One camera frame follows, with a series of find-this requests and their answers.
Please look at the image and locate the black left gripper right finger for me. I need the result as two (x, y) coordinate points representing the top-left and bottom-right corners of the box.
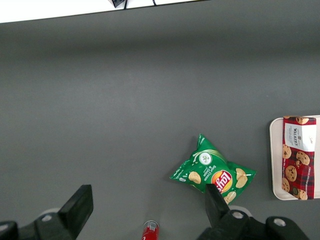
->
(197, 183), (311, 240)

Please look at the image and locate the beige plastic tray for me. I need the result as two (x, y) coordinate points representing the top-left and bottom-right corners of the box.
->
(269, 114), (320, 202)

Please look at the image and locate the grey table mat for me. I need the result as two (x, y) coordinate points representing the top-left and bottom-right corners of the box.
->
(0, 0), (320, 240)

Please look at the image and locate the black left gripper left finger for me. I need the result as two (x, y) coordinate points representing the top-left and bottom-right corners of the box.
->
(0, 184), (94, 240)

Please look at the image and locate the red tartan cookie box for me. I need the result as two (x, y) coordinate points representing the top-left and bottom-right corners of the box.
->
(281, 115), (317, 201)

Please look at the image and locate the red soda bottle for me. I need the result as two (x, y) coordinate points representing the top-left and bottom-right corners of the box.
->
(140, 219), (161, 240)

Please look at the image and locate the green chips bag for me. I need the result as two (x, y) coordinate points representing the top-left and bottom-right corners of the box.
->
(169, 133), (258, 206)

